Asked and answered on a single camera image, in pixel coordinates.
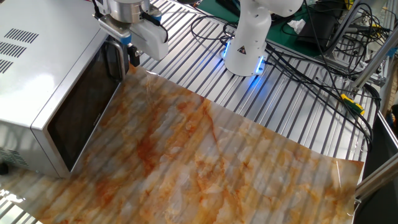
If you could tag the green mat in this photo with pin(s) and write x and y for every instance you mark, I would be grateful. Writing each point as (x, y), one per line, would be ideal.
(280, 35)

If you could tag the orange marble pattern mat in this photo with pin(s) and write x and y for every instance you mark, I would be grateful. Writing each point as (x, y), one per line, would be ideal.
(202, 155)

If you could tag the dark glass microwave door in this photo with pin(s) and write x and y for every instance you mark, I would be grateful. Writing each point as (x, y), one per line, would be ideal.
(84, 109)

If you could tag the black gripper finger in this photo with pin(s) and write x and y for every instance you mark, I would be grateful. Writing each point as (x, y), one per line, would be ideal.
(130, 51)
(136, 57)

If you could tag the crumpled white tissue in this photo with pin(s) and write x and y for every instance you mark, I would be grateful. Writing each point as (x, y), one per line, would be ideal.
(296, 25)

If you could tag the black bin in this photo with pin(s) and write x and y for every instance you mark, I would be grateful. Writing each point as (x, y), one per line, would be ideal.
(381, 149)

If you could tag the yellow green screwdriver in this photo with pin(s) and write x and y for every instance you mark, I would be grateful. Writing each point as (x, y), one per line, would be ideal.
(353, 104)

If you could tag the silver microwave oven body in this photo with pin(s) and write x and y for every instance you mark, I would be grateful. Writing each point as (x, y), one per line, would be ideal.
(37, 62)

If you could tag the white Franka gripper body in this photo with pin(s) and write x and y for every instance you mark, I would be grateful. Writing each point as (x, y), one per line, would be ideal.
(152, 40)

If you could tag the black bag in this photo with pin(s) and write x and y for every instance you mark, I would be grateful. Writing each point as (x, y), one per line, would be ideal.
(317, 28)

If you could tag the aluminium frame post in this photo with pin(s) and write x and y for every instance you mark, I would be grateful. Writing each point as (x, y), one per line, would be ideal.
(373, 63)

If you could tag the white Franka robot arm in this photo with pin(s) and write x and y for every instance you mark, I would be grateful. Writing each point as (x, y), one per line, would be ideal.
(248, 31)

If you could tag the silver wrist camera, blue end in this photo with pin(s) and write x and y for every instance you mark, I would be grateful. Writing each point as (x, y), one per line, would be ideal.
(115, 28)

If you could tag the aluminium frame bar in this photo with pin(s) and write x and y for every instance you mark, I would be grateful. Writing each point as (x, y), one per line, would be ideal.
(377, 179)

